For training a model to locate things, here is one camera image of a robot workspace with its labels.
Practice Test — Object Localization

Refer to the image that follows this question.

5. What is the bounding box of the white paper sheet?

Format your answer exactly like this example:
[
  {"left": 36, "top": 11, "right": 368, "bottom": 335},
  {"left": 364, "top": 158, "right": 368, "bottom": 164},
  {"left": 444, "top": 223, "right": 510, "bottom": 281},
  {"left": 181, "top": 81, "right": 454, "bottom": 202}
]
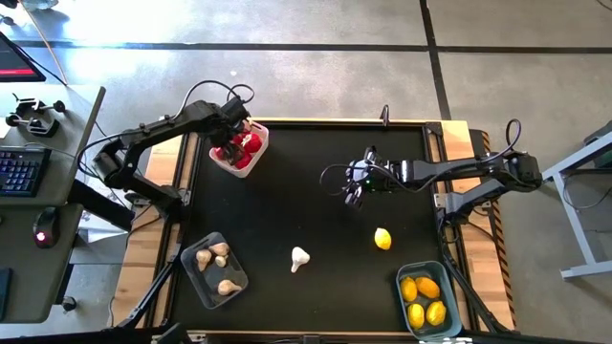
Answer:
[{"left": 76, "top": 190, "right": 140, "bottom": 245}]

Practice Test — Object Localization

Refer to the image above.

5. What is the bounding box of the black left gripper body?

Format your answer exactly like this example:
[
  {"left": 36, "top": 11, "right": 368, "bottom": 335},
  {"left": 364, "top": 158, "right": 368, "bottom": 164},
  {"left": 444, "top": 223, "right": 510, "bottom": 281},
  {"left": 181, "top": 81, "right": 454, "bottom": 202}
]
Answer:
[{"left": 198, "top": 100, "right": 243, "bottom": 144}]

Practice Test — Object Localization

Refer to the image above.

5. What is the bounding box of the grey metal stand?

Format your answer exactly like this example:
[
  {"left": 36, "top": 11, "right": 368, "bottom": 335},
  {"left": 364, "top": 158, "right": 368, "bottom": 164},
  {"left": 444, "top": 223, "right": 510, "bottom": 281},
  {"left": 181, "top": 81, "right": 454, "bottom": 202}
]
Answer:
[{"left": 527, "top": 119, "right": 612, "bottom": 281}]

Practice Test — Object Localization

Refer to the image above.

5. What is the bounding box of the black table mat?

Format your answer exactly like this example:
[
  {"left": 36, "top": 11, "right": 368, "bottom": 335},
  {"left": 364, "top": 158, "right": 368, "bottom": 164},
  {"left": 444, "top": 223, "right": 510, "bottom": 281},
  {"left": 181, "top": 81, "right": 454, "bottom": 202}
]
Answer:
[{"left": 169, "top": 122, "right": 444, "bottom": 333}]

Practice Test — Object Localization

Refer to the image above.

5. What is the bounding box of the blue plastic bin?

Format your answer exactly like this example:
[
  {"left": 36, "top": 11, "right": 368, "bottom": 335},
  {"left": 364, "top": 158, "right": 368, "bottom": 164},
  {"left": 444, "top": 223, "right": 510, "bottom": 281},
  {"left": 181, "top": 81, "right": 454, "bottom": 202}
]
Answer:
[{"left": 395, "top": 260, "right": 464, "bottom": 341}]

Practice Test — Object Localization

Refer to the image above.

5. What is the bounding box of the black floor cable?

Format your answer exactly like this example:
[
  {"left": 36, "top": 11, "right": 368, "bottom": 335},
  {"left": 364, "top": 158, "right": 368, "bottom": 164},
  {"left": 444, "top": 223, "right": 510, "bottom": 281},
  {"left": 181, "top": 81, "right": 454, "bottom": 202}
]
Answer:
[{"left": 561, "top": 166, "right": 612, "bottom": 212}]

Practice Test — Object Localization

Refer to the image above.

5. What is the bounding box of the black desk clamp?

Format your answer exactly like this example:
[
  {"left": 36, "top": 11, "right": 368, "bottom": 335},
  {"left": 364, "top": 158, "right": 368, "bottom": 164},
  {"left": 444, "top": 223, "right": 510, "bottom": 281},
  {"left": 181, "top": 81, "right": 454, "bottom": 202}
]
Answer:
[
  {"left": 4, "top": 113, "right": 62, "bottom": 139},
  {"left": 10, "top": 92, "right": 67, "bottom": 117}
]

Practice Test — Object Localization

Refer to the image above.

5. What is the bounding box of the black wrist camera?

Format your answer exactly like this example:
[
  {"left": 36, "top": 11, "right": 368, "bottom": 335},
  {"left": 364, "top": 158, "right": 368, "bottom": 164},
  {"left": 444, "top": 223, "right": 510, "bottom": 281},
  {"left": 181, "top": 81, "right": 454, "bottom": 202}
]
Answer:
[
  {"left": 351, "top": 146, "right": 383, "bottom": 177},
  {"left": 224, "top": 97, "right": 251, "bottom": 123}
]

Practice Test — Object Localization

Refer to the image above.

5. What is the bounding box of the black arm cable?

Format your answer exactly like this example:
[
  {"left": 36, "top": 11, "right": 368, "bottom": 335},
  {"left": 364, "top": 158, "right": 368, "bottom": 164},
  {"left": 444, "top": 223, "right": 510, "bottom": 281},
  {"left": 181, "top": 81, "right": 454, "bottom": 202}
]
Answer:
[
  {"left": 174, "top": 78, "right": 255, "bottom": 120},
  {"left": 318, "top": 118, "right": 522, "bottom": 197}
]

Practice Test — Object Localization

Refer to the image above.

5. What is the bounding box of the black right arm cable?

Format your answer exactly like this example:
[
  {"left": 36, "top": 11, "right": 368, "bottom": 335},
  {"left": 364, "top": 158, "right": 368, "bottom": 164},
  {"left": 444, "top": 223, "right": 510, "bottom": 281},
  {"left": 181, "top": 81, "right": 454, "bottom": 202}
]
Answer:
[{"left": 318, "top": 118, "right": 522, "bottom": 197}]

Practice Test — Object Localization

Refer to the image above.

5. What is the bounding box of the black computer mouse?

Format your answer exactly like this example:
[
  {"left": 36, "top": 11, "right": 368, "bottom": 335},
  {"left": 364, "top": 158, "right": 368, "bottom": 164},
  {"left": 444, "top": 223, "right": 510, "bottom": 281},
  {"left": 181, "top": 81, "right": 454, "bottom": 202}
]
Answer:
[{"left": 32, "top": 205, "right": 62, "bottom": 249}]

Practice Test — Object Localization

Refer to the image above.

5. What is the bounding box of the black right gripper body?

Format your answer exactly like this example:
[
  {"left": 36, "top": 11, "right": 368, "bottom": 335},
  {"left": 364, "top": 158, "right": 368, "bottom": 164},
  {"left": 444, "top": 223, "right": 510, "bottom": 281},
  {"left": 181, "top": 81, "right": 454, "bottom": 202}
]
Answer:
[{"left": 348, "top": 161, "right": 403, "bottom": 193}]

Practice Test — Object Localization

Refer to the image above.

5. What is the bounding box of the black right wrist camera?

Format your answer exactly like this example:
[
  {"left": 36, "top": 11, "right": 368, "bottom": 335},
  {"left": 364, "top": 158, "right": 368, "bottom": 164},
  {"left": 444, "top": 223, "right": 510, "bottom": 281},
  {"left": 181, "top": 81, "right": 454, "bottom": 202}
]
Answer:
[{"left": 351, "top": 146, "right": 383, "bottom": 177}]

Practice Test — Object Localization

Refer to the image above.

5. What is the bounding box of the grey desk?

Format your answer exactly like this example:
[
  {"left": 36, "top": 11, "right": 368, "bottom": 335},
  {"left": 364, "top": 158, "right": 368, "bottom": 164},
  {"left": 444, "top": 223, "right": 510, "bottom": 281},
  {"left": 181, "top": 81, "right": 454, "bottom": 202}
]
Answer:
[{"left": 0, "top": 84, "right": 107, "bottom": 325}]

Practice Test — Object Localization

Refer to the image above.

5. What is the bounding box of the black keyboard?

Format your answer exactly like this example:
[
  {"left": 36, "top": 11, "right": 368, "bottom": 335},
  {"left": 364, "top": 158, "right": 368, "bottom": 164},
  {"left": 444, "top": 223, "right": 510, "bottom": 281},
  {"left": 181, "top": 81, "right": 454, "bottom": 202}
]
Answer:
[{"left": 0, "top": 146, "right": 53, "bottom": 199}]

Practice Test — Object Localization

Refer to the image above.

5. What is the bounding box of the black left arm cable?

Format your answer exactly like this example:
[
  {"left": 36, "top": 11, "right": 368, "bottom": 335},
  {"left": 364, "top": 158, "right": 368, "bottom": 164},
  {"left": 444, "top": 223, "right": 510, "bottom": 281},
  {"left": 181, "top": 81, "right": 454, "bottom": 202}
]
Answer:
[{"left": 174, "top": 78, "right": 255, "bottom": 120}]

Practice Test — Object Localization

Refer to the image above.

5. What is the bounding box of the grey plastic bin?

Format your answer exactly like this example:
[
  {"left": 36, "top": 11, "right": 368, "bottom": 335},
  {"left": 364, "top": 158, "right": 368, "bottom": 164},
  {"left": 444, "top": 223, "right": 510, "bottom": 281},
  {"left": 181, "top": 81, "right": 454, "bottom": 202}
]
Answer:
[{"left": 180, "top": 231, "right": 250, "bottom": 311}]

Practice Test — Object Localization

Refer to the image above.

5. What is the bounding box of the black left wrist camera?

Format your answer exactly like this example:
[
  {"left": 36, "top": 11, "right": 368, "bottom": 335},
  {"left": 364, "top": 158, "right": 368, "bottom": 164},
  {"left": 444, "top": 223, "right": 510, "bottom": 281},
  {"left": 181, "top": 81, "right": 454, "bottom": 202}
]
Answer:
[{"left": 224, "top": 97, "right": 251, "bottom": 123}]

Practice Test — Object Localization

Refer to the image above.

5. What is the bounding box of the black tablet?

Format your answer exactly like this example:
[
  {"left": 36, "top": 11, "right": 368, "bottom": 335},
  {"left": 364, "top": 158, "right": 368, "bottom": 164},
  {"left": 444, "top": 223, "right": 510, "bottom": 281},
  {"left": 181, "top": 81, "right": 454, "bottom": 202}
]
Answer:
[{"left": 0, "top": 267, "right": 14, "bottom": 322}]

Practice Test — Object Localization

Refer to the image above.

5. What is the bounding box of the white plastic basket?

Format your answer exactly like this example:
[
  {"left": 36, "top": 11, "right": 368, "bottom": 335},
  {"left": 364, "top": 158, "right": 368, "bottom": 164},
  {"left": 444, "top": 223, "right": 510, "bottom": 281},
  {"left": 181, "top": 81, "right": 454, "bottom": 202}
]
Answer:
[{"left": 208, "top": 118, "right": 271, "bottom": 180}]

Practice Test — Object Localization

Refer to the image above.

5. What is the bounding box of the yellow black hazard tape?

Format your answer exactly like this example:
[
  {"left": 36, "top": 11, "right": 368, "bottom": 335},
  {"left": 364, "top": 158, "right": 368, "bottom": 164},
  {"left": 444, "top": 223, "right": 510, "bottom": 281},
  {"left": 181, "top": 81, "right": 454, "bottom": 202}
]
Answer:
[{"left": 480, "top": 129, "right": 518, "bottom": 331}]

